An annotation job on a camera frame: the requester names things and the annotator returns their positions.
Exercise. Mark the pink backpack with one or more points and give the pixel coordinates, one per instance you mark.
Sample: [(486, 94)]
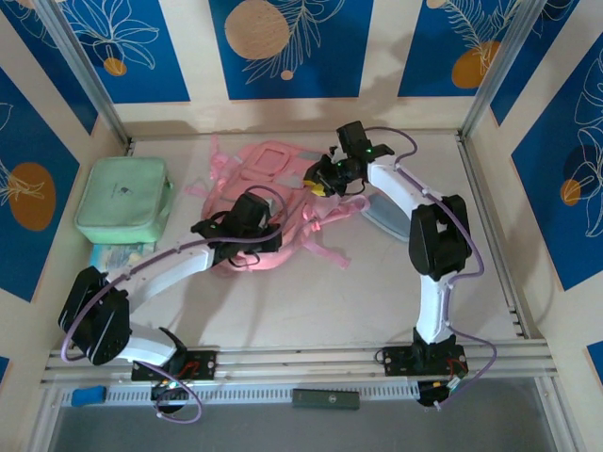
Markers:
[(268, 157)]

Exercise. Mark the grey-blue pencil case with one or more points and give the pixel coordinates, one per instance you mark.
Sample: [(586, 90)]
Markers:
[(384, 217)]

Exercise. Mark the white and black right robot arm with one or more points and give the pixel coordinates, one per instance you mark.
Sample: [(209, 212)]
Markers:
[(391, 181)]

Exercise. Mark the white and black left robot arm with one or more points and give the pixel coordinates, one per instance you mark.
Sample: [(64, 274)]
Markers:
[(169, 275)]

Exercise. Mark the mint green zip case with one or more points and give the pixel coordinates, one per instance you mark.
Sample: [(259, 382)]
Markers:
[(120, 198)]

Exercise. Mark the light blue packet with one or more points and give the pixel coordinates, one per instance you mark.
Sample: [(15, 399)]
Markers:
[(106, 256)]

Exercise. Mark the small circuit board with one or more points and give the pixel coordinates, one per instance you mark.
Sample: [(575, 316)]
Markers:
[(447, 387), (169, 387)]

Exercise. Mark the dark green flat box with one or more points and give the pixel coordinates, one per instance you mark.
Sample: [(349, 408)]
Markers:
[(325, 399)]

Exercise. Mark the small blue block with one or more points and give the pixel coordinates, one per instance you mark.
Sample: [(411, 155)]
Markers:
[(88, 395)]

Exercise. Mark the aluminium front rail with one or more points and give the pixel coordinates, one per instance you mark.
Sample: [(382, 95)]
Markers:
[(301, 358)]

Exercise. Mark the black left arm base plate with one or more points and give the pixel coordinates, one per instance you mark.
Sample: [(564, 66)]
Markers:
[(205, 365)]

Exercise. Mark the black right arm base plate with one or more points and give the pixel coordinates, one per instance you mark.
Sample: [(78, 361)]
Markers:
[(398, 360)]

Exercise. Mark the aluminium corner post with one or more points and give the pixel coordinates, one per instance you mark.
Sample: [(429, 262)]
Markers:
[(499, 70), (85, 70)]

